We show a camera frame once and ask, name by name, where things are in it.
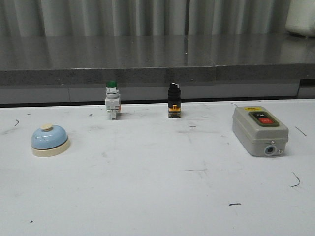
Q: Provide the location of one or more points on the green pilot light switch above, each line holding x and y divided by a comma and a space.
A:
113, 99

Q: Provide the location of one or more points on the grey pleated curtain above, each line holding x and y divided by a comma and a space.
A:
141, 17

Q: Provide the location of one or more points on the blue dome call bell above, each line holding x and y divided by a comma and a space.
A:
49, 140

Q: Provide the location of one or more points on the grey on-off switch box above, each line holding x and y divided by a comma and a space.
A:
259, 131

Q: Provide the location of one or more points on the grey stone counter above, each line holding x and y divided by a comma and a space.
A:
75, 69

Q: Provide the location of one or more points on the black selector switch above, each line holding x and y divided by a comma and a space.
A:
174, 101

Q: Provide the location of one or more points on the white container on counter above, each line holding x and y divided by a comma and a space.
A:
301, 18

